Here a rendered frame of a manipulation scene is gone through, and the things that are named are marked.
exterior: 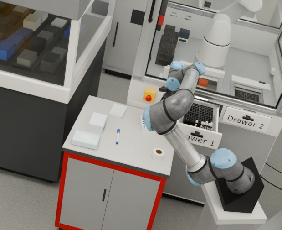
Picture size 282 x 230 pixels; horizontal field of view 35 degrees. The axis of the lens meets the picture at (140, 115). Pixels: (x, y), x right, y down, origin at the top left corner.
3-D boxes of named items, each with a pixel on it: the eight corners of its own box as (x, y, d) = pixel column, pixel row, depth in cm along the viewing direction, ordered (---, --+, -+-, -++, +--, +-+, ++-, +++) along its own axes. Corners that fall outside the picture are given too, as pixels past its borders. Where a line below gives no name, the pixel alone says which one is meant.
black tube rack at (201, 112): (209, 135, 276) (212, 127, 273) (181, 128, 277) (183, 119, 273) (210, 116, 295) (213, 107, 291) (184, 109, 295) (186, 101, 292)
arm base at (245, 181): (259, 182, 231) (250, 170, 225) (235, 199, 233) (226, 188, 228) (247, 164, 243) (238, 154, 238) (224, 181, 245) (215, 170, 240)
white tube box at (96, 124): (101, 133, 270) (103, 127, 267) (87, 130, 270) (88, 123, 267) (105, 122, 280) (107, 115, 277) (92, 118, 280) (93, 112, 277)
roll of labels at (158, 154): (153, 151, 265) (154, 146, 263) (164, 155, 264) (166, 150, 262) (150, 158, 259) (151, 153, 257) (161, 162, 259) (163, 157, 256)
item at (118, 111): (121, 118, 286) (121, 117, 285) (108, 114, 287) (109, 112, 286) (126, 108, 296) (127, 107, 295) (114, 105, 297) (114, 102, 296)
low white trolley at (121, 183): (143, 261, 293) (170, 175, 251) (51, 236, 295) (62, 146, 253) (155, 199, 342) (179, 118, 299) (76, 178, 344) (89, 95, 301)
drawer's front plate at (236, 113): (265, 132, 295) (271, 118, 288) (222, 121, 295) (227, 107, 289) (265, 131, 296) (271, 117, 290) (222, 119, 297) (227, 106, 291)
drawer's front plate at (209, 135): (217, 149, 269) (222, 135, 263) (169, 137, 270) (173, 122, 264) (217, 148, 270) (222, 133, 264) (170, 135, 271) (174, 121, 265)
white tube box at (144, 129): (155, 133, 280) (156, 128, 278) (141, 132, 278) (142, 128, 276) (151, 121, 290) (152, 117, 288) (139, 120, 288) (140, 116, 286)
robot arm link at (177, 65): (169, 65, 251) (171, 58, 258) (166, 82, 258) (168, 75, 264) (183, 68, 251) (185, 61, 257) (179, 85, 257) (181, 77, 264)
